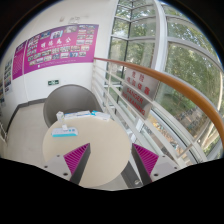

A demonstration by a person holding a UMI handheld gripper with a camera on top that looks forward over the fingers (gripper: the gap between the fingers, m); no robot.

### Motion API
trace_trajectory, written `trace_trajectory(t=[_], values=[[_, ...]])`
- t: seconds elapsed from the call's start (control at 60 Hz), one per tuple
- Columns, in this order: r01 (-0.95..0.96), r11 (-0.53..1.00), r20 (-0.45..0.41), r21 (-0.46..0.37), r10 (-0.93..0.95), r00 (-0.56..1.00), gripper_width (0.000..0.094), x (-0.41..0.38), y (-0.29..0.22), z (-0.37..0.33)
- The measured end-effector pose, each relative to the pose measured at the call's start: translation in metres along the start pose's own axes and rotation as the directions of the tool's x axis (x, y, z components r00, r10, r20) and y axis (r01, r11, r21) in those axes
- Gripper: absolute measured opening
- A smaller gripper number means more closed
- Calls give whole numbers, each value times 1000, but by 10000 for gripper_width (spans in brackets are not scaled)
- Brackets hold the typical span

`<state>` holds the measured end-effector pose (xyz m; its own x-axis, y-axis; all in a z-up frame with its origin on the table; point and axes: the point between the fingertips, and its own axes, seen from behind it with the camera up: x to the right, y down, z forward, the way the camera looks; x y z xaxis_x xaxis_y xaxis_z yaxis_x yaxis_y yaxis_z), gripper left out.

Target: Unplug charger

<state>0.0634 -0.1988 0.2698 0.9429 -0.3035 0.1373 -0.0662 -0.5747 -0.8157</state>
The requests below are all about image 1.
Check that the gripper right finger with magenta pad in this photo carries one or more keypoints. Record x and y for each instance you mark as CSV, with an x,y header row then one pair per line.
x,y
151,166

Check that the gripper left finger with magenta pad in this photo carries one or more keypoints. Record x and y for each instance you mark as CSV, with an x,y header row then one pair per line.
x,y
70,166

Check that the white charger plug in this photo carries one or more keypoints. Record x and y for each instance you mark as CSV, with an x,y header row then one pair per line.
x,y
64,127

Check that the round cream table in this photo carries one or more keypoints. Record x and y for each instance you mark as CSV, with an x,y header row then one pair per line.
x,y
109,148

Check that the small white bottle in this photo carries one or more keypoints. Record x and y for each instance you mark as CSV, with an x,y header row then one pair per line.
x,y
60,116

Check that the white blue flat box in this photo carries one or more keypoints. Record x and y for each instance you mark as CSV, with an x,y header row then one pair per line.
x,y
77,114

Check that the white metal railing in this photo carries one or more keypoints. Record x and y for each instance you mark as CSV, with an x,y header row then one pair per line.
x,y
160,131

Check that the white teal small box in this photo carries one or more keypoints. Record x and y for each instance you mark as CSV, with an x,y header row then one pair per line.
x,y
101,115

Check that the grey tub chair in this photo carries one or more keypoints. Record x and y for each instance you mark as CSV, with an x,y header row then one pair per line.
x,y
69,99

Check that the red white danger sign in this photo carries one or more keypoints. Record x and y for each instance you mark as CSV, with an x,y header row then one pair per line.
x,y
139,90

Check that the green exit sign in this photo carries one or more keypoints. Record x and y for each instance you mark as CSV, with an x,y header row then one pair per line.
x,y
53,82

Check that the wooden orange handrail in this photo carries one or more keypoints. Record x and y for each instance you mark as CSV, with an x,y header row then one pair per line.
x,y
184,89

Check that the narrow magenta wall poster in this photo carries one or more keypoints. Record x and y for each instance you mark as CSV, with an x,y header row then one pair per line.
x,y
18,60

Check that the white photo wall poster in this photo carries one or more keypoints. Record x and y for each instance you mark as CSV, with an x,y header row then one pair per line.
x,y
8,76

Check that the large magenta wall poster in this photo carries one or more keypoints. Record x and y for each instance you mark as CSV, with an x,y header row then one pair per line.
x,y
61,45

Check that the white framed window wall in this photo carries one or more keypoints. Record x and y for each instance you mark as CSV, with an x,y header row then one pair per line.
x,y
154,34

